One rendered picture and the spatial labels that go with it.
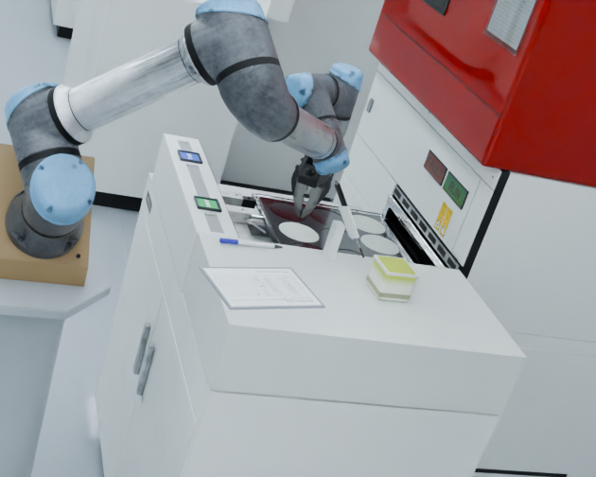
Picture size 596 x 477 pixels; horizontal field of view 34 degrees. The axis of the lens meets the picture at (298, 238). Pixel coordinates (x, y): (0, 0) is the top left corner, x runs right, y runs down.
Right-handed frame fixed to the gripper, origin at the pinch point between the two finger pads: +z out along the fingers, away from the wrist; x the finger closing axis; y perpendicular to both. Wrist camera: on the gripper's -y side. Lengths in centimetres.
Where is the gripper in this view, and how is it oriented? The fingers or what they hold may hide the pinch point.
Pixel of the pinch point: (301, 213)
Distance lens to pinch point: 224.1
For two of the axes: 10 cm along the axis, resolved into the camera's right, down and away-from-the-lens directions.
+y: 2.6, -3.4, 9.0
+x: -9.2, -3.6, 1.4
